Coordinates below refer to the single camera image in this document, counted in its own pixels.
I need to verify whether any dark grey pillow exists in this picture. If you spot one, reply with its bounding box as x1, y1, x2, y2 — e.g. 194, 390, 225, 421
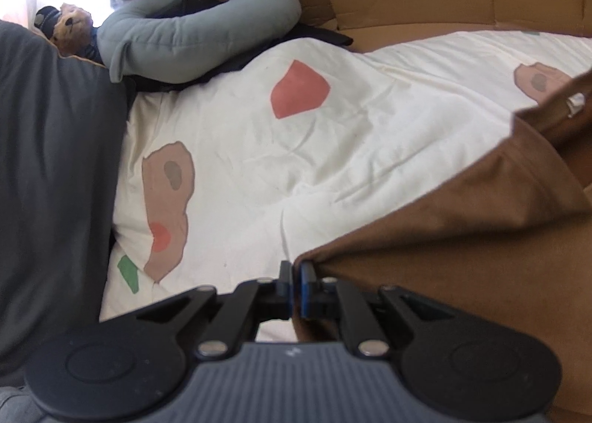
0, 23, 135, 387

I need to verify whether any brown printed t-shirt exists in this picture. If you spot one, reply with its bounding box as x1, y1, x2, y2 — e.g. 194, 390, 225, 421
302, 74, 591, 422

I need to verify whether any small teddy bear toy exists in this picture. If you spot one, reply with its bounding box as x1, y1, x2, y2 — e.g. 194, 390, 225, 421
34, 3, 102, 64

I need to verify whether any grey neck pillow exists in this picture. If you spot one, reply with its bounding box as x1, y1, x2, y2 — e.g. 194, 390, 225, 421
96, 0, 302, 85

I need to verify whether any cream bear print bedsheet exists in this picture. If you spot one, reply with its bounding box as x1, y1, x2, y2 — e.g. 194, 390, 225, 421
100, 31, 591, 319

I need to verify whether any grey denim garment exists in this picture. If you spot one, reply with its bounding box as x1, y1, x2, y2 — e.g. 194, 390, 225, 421
0, 387, 44, 423

